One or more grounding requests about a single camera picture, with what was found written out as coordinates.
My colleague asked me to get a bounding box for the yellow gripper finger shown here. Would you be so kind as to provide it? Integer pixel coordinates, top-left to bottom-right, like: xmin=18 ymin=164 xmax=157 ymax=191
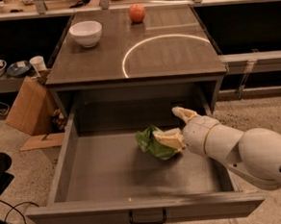
xmin=172 ymin=107 xmax=198 ymax=124
xmin=153 ymin=128 xmax=186 ymax=151

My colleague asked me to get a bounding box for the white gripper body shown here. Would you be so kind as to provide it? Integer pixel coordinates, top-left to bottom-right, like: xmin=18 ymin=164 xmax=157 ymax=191
xmin=182 ymin=116 xmax=219 ymax=157

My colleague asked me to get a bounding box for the green rice chip bag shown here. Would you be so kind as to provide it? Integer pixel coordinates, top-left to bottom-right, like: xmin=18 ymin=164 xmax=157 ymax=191
xmin=136 ymin=126 xmax=181 ymax=161

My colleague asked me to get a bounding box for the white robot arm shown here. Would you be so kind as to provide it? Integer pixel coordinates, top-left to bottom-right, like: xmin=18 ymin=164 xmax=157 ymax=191
xmin=154 ymin=107 xmax=281 ymax=190

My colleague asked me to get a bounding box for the open grey top drawer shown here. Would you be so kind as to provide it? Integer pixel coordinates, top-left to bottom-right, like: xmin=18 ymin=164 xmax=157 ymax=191
xmin=17 ymin=87 xmax=268 ymax=224

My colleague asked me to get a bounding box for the grey cabinet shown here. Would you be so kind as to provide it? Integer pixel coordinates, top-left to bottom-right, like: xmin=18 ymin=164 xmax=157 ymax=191
xmin=47 ymin=4 xmax=226 ymax=107

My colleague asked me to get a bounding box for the red apple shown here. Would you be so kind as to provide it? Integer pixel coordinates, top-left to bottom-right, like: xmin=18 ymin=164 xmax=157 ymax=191
xmin=129 ymin=3 xmax=146 ymax=24

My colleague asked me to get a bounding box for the white bowl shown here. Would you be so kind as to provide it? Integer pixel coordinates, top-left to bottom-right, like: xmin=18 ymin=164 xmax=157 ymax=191
xmin=69 ymin=21 xmax=103 ymax=47

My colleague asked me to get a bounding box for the brown cardboard box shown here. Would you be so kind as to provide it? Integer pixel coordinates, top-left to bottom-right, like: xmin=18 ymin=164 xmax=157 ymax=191
xmin=5 ymin=77 xmax=64 ymax=151

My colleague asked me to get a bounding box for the white cup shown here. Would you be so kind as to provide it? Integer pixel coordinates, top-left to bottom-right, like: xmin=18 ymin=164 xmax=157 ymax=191
xmin=30 ymin=56 xmax=47 ymax=72

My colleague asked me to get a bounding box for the dark blue bowl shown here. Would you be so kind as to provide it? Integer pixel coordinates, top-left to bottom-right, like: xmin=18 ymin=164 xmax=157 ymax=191
xmin=7 ymin=61 xmax=32 ymax=78

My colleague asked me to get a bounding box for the grey low shelf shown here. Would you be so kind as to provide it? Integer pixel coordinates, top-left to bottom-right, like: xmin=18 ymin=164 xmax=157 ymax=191
xmin=0 ymin=69 xmax=51 ymax=94

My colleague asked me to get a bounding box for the black drawer handle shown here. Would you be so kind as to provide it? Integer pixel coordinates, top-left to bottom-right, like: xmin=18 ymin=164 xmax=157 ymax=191
xmin=128 ymin=210 xmax=167 ymax=224

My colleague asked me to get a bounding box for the black cable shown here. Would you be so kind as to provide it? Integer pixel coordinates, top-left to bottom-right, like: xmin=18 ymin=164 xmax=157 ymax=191
xmin=0 ymin=194 xmax=43 ymax=224

